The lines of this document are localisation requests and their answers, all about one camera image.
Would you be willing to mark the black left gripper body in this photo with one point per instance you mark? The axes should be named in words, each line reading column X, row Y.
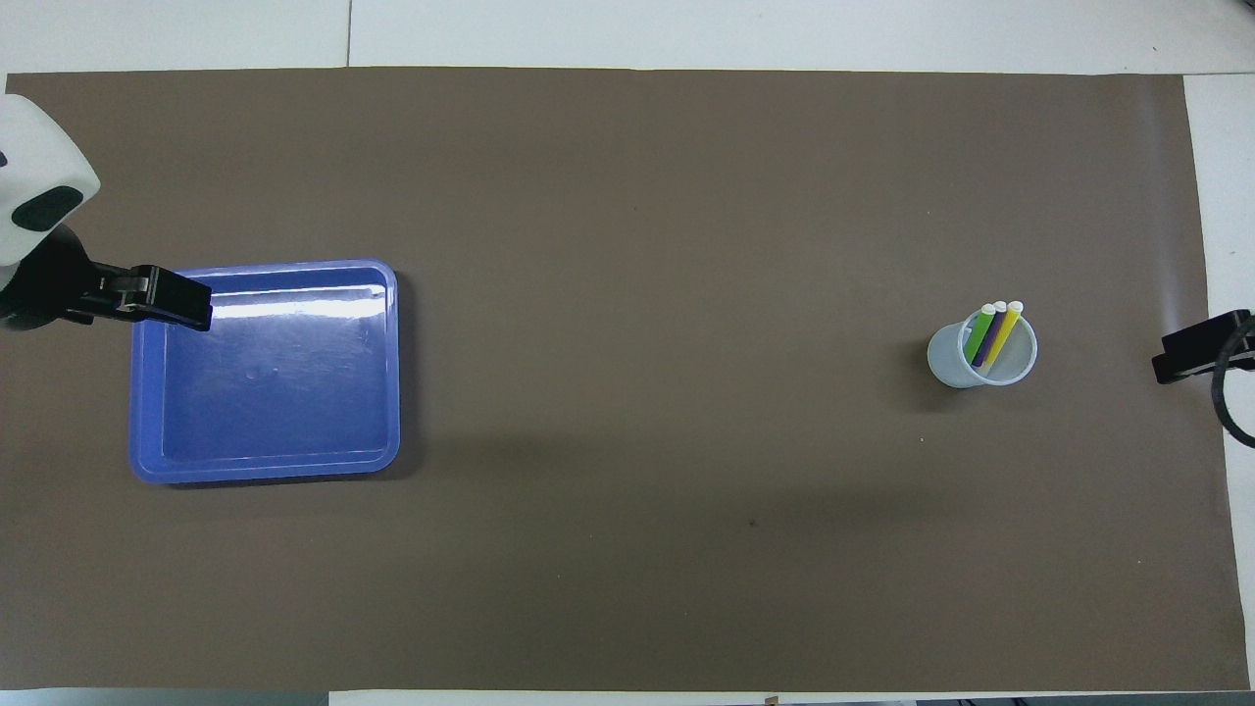
column 39, row 279

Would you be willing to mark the yellow pen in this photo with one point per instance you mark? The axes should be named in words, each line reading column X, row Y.
column 1005, row 338

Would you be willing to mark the purple pen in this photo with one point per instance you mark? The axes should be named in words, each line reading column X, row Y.
column 990, row 338

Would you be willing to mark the green pen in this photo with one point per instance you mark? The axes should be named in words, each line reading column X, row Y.
column 977, row 338

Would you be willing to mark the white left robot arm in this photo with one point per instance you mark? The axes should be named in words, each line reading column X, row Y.
column 39, row 147

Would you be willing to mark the blue plastic tray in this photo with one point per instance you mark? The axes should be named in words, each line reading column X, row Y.
column 275, row 392

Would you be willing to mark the translucent plastic cup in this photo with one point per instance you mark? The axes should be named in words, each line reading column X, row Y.
column 943, row 358

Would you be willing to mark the brown table mat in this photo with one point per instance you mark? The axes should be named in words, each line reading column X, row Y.
column 627, row 196

